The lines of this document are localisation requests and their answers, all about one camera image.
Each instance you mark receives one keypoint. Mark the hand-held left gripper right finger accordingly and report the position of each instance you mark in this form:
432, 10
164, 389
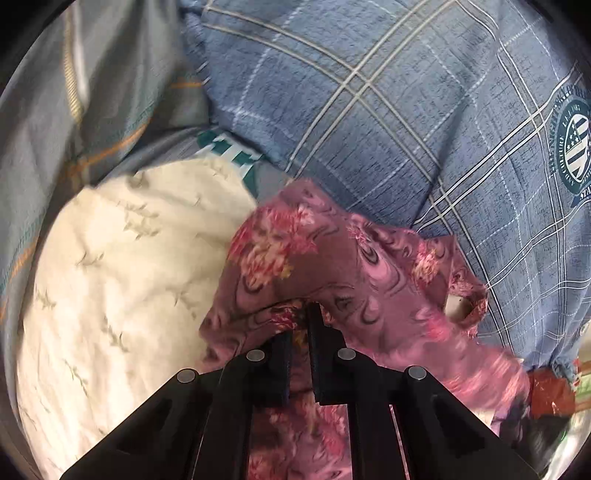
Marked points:
318, 360

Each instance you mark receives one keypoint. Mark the grey striped bed sheet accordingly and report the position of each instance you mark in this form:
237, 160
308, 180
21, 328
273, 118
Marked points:
55, 115

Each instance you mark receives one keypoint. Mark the pink floral garment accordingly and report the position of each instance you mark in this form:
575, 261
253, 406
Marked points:
369, 277

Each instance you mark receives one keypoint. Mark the red crumpled cloth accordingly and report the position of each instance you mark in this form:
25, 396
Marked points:
551, 392

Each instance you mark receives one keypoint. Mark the cream leaf-print pillow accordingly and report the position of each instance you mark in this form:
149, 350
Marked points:
120, 286

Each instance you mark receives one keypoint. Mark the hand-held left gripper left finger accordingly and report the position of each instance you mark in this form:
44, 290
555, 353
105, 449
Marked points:
280, 369

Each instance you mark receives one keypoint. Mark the blue plaid quilt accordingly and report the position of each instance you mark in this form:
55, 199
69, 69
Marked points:
415, 115

